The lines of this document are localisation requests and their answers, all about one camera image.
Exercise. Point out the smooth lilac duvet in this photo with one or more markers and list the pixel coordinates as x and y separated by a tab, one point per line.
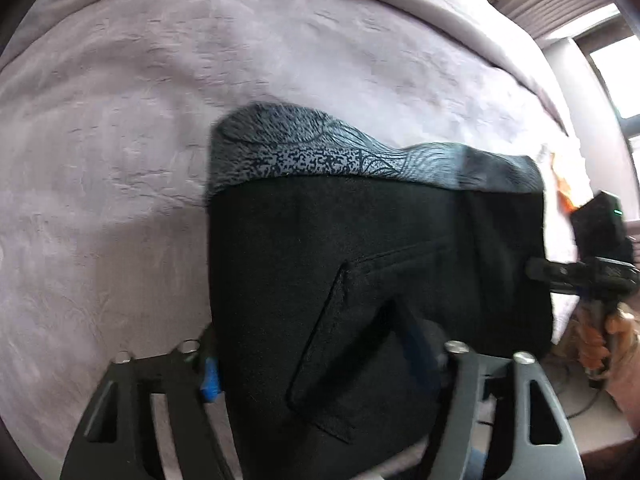
450	15

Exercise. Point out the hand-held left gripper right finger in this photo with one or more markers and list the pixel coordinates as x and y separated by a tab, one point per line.
462	385

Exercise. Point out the window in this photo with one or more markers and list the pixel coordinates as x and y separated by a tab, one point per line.
617	75

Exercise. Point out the person's right hand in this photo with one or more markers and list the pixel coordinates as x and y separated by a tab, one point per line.
617	327

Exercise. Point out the white cloth with orange print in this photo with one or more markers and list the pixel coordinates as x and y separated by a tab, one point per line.
560	170

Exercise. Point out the person's right forearm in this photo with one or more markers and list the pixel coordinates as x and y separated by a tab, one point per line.
627	390

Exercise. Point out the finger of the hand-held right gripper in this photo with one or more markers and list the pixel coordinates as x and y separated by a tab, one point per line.
550	271

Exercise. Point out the black pants with grey print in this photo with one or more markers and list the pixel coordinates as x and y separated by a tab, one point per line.
300	240

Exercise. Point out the grey pleated curtain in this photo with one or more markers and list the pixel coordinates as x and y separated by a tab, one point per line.
550	5

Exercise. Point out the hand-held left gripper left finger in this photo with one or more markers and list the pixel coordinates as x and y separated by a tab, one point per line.
212	385

